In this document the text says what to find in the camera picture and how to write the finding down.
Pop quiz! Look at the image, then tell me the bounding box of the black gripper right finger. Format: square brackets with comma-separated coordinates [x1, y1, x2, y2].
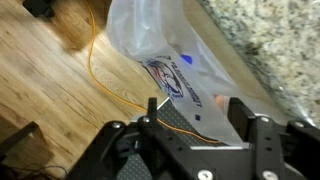
[227, 98, 320, 180]

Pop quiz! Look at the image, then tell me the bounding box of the clear plastic bin bag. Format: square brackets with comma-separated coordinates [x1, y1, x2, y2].
[105, 0, 303, 148]

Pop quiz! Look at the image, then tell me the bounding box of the water bottle with red label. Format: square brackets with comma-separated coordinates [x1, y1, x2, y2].
[214, 95, 229, 109]

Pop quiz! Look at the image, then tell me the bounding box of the orange cable on floor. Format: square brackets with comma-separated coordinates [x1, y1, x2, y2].
[84, 0, 223, 145]

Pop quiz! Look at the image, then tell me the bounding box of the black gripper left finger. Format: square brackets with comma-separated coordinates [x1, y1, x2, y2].
[65, 98, 215, 180]

